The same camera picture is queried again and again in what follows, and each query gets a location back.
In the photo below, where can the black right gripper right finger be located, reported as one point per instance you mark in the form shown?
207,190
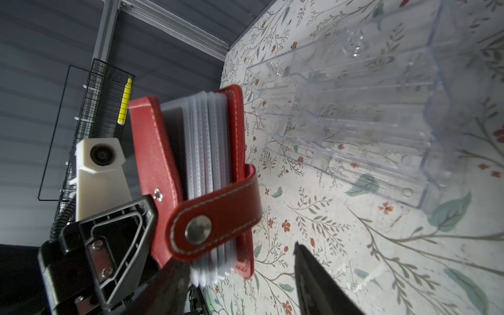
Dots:
317,291

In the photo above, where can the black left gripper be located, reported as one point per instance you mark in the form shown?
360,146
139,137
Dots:
96,264

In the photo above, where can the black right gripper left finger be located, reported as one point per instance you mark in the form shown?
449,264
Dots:
166,294

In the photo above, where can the red leather card holder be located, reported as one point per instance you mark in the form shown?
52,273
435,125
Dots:
190,156

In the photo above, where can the yellow marker in basket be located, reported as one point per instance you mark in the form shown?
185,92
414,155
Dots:
122,116

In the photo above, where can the clear acrylic organizer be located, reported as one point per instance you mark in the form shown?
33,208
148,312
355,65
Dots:
381,94

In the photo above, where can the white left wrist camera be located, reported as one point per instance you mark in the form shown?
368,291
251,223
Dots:
100,181

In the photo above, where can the black wire wall basket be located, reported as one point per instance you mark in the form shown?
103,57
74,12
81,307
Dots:
97,119

